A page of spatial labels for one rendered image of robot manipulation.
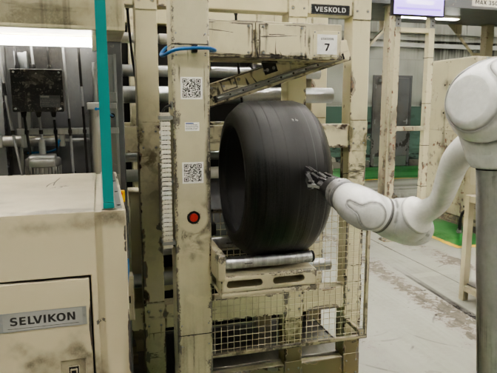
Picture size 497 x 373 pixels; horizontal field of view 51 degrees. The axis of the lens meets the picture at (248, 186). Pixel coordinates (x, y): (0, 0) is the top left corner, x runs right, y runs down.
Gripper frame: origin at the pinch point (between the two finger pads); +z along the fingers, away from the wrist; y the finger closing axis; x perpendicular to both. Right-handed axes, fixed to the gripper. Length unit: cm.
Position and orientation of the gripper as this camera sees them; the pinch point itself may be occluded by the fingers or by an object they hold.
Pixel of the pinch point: (310, 172)
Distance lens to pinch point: 167.7
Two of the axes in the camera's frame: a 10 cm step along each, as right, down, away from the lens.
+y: -9.6, 0.4, -2.7
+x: -0.4, 9.6, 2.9
